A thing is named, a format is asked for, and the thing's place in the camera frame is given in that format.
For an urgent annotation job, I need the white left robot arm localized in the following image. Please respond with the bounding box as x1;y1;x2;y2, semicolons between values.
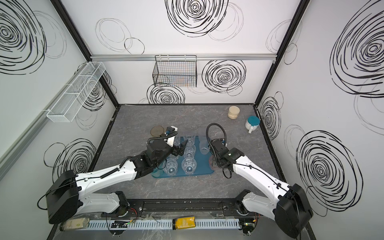
45;136;188;225

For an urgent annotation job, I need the black wire basket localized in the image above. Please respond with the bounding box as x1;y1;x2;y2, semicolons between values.
152;60;198;88

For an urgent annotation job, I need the white mug teal lid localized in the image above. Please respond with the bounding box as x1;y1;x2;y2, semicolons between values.
245;116;260;134

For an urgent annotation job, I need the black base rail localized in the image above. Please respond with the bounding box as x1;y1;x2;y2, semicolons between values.
112;198;249;217

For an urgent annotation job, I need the aluminium wall rail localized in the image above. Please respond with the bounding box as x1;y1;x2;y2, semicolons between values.
91;53;277;62

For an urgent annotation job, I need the clear faceted glass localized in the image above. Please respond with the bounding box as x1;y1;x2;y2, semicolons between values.
161;159;178;177
174;136;181;147
184;135;196;147
182;158;197;175
184;143;196;158

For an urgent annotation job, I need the yellow box on rail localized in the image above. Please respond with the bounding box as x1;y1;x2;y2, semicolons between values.
172;216;196;230

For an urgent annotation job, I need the black corner frame post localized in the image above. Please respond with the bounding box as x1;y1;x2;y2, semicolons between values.
50;0;119;108

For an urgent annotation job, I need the yellow transparent cup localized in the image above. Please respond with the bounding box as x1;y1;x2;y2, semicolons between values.
150;126;165;137

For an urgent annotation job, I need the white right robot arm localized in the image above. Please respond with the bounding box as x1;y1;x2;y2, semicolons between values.
209;139;314;239

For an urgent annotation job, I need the teal plastic tray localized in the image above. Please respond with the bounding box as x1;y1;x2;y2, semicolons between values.
152;137;214;178

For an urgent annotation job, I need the white slotted cable duct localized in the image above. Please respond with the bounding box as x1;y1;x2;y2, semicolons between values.
83;219;241;231

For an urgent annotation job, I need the white wire shelf basket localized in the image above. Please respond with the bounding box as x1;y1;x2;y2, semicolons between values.
47;62;106;123

